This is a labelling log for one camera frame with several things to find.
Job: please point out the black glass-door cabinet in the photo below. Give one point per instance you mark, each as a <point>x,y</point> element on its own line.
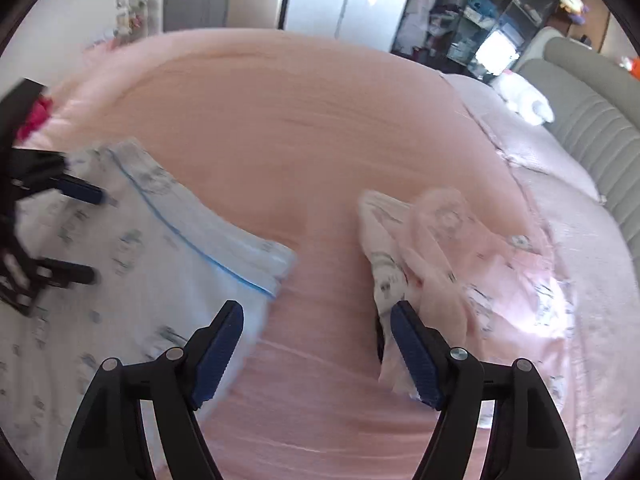
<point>450,10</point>

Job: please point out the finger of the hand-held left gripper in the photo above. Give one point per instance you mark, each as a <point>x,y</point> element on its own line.
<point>65,275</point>
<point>80,191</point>

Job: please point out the orange plush toy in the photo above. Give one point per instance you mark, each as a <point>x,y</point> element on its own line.
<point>631,67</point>

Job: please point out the white shelf rack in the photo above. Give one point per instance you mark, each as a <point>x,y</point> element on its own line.
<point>140,7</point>

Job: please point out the black oval standing mirror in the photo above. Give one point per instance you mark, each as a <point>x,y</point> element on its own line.
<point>530,5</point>

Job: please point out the pink cartoon-print pajama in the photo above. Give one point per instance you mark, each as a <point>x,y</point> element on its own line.
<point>475,270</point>

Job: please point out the white and purple plush toy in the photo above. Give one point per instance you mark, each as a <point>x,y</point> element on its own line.
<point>571,7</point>

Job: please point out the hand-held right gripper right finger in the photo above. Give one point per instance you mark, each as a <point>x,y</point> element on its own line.
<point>415,355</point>

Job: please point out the white blue-print pajama top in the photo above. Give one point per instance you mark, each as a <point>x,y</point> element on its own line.
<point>150,270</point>

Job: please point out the bed with pink sheet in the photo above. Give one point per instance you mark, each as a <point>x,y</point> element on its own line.
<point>300,135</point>

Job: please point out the magenta garment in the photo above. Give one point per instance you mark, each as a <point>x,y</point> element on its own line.
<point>32,120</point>

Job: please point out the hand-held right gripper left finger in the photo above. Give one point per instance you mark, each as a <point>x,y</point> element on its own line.
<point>217,355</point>

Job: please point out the grey upholstered headboard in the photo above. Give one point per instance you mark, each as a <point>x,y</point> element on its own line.
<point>590,110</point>

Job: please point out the large white plush toy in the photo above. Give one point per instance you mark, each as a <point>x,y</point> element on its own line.
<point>520,97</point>

